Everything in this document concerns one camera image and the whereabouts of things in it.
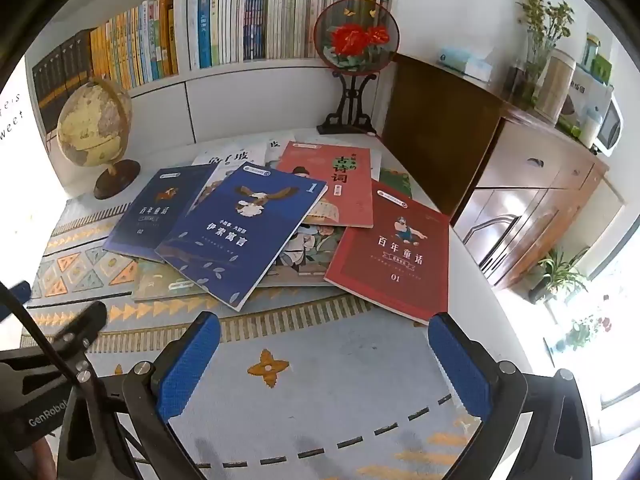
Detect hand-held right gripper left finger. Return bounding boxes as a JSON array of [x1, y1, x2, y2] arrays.
[[60, 311, 221, 480]]

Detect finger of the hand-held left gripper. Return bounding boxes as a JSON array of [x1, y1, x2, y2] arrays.
[[50, 302, 108, 361], [0, 282, 32, 311]]

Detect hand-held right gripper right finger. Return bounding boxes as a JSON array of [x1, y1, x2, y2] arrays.
[[427, 311, 599, 480]]

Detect olive green insect book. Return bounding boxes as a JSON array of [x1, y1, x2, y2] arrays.
[[131, 259, 211, 303]]

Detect red book with cartoon man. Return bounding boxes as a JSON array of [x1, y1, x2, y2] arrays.
[[323, 179, 452, 327]]

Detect navy horse rider book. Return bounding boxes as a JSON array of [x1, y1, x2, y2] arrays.
[[102, 162, 223, 264]]

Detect blue eagle book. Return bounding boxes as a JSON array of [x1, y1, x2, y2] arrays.
[[155, 161, 329, 312]]

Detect light blue cartoon figures book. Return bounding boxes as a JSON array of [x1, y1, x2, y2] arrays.
[[257, 222, 348, 288]]

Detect dark green beetle book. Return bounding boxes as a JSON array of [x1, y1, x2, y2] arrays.
[[378, 167, 413, 200]]

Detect red book with green label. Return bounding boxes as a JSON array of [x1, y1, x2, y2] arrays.
[[276, 141, 376, 229]]

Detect row of black books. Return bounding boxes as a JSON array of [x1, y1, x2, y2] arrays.
[[31, 29, 96, 128]]

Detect row of yellow books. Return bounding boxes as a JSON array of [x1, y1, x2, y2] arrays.
[[89, 0, 179, 92]]

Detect row of white and blue books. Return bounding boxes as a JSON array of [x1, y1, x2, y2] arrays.
[[186, 0, 392, 71]]

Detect patterned blue grey mat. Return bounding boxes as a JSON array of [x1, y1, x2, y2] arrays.
[[25, 195, 506, 480]]

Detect red flowering potted plant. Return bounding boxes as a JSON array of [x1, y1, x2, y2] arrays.
[[562, 312, 615, 352]]

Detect green potted plant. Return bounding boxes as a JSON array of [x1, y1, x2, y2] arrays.
[[529, 246, 591, 306]]

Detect yellow globe with wooden base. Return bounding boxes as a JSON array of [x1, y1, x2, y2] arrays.
[[56, 77, 142, 200]]

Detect brown wooden sideboard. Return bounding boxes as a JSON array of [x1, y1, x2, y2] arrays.
[[381, 54, 626, 291]]

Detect white bookshelf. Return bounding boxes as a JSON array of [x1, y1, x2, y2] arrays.
[[27, 0, 401, 158]]

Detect white bottle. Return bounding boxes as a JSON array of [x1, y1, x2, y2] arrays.
[[579, 109, 604, 148]]

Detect white microwave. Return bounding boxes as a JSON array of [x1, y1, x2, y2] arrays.
[[594, 94, 626, 157]]

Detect tall beige jar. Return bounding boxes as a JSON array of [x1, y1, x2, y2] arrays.
[[534, 49, 577, 127]]

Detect light blue tissue box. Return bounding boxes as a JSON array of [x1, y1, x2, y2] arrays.
[[439, 46, 494, 82]]

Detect white printed box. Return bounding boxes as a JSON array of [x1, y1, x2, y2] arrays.
[[570, 67, 615, 111]]

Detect green boxes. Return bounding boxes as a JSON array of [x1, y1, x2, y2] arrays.
[[581, 34, 614, 86]]

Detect round embroidered fan on stand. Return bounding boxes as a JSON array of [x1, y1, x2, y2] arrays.
[[313, 0, 401, 136]]

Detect glass vase with green plants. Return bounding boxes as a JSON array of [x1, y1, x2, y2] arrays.
[[504, 0, 576, 106]]

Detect black cable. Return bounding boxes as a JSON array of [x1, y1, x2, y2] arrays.
[[0, 280, 151, 466]]

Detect group of wall decals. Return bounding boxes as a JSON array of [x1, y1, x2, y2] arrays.
[[0, 89, 32, 133]]

